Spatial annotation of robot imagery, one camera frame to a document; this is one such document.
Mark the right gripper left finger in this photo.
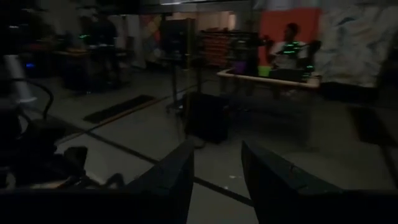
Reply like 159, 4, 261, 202
124, 139, 196, 224

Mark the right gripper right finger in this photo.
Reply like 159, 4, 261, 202
241, 141, 343, 224

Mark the black box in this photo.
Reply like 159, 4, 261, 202
185, 92, 231, 144

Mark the black rubber mat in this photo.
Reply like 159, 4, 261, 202
83, 94, 156, 124

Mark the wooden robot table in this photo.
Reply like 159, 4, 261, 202
216, 68, 322, 91

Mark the small green bucket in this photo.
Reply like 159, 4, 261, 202
257, 65, 272, 78

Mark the small purple bucket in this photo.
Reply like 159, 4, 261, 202
233, 60, 249, 75

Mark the person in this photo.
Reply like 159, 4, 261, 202
269, 22, 310, 72
81, 8, 119, 90

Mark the black machine base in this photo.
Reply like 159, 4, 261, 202
0, 102, 90, 189

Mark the shelf rack with orange bins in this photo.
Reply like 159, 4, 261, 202
200, 29, 239, 68

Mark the colourful patterned panel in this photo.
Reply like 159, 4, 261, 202
139, 14, 163, 47

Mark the orange panel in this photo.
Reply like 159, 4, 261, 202
260, 8, 322, 66

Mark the white cylinder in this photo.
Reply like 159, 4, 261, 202
3, 54, 37, 104

